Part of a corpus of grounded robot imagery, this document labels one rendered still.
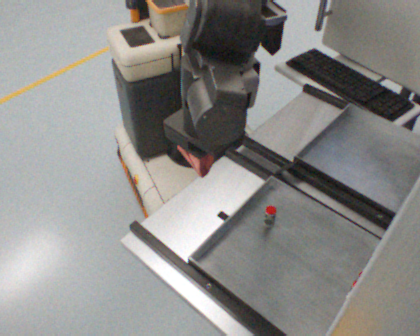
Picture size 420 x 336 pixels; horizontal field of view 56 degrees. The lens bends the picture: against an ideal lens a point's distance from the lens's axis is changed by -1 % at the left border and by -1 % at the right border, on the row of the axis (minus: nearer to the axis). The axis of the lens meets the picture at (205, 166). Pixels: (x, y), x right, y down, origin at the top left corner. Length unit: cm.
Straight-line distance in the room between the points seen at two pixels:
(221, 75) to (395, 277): 26
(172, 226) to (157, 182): 89
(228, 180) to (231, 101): 48
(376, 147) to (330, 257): 35
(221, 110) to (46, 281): 152
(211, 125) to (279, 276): 40
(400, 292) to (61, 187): 194
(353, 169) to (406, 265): 67
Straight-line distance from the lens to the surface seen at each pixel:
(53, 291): 182
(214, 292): 71
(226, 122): 43
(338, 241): 82
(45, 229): 201
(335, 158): 97
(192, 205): 84
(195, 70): 47
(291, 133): 101
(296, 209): 85
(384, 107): 126
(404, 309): 34
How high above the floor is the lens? 154
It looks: 46 degrees down
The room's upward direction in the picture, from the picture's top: straight up
